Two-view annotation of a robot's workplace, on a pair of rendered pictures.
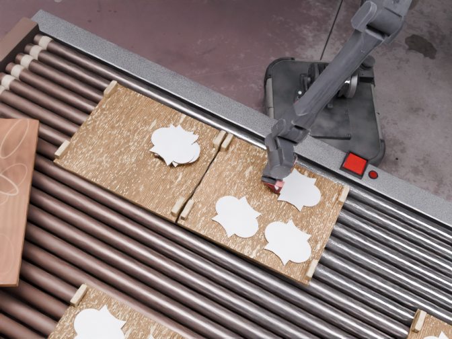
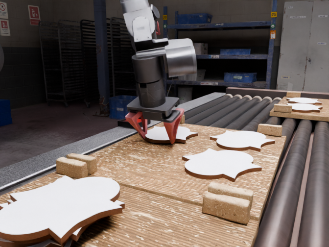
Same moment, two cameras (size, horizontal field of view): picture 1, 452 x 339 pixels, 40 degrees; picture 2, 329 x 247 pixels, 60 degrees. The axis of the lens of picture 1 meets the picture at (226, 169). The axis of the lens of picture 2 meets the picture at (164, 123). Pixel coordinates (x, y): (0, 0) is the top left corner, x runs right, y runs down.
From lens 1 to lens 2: 170 cm
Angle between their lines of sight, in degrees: 72
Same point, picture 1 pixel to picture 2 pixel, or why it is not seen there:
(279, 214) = (203, 143)
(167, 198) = (203, 232)
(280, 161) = (186, 45)
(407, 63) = not seen: outside the picture
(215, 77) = not seen: outside the picture
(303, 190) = not seen: hidden behind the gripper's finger
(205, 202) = (199, 187)
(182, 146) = (74, 188)
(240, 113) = (20, 168)
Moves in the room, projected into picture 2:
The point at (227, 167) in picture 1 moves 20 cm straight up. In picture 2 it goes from (127, 169) to (123, 55)
